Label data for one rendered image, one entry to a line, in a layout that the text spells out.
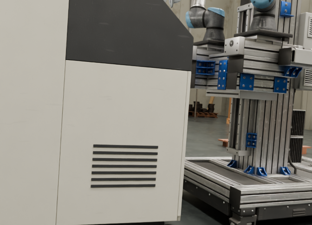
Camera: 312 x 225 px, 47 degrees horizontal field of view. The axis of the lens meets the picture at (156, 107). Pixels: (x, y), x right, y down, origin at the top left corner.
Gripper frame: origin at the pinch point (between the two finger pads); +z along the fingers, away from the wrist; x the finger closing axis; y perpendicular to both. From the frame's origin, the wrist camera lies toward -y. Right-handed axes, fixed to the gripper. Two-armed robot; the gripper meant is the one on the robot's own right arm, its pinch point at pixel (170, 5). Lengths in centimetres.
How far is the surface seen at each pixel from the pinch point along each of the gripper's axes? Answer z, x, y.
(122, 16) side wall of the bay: 20, -47, -37
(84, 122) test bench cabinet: 68, -47, -51
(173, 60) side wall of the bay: 37, -47, -12
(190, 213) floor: 120, -19, 15
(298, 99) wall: 44, 628, 604
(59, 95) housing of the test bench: 57, -47, -63
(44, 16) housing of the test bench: 24, -47, -70
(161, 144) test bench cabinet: 76, -47, -15
